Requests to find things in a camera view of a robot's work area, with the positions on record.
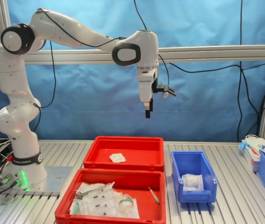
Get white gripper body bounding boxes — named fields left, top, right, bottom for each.
left=136, top=67, right=158, bottom=103

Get blue fabric curtain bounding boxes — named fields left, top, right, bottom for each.
left=0, top=0, right=265, bottom=143

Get red plastic crate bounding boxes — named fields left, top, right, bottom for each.
left=54, top=168, right=167, bottom=224
left=83, top=136, right=165, bottom=172

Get plain white bandage packet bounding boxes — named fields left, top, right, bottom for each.
left=181, top=174, right=204, bottom=187

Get syringe with green plunger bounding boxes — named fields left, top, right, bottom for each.
left=148, top=186, right=160, bottom=205

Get clear syringe packet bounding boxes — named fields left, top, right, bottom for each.
left=85, top=181, right=116, bottom=199
left=79, top=198, right=121, bottom=217

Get clear bag with green valve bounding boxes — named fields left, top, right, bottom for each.
left=112, top=192, right=140, bottom=219

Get white packet with barcode label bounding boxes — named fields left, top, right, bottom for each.
left=75, top=182, right=95, bottom=199

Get pile of light blue masks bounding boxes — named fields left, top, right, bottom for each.
left=238, top=134, right=265, bottom=152

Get white carton with red stripe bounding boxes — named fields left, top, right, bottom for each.
left=242, top=140, right=265, bottom=173

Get clear packet with green part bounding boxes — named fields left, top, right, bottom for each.
left=69, top=201, right=81, bottom=215

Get aluminium profile frame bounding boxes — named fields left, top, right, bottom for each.
left=0, top=0, right=265, bottom=143

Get black hanging cable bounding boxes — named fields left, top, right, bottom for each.
left=236, top=0, right=247, bottom=142
left=133, top=0, right=147, bottom=31

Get black camera cable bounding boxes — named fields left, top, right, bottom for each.
left=30, top=9, right=170, bottom=140

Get metal base plate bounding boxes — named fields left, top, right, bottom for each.
left=38, top=166, right=74, bottom=197

